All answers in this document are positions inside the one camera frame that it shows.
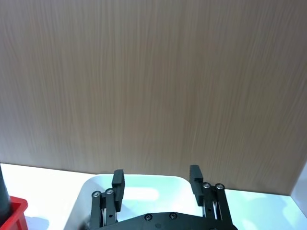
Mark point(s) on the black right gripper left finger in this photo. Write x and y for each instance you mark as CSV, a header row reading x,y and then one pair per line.
x,y
118,189

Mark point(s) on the wood grain back panel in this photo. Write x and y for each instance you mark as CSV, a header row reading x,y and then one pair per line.
x,y
153,83

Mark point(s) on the white plastic tray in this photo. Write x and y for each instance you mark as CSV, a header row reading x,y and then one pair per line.
x,y
136,194

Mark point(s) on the red plastic bin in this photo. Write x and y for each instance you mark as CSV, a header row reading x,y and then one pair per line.
x,y
16,215

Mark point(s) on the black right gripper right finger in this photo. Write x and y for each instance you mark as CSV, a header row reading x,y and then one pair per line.
x,y
196,184

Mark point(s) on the dark grey cylinder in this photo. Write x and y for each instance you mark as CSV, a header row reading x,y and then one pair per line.
x,y
3,191

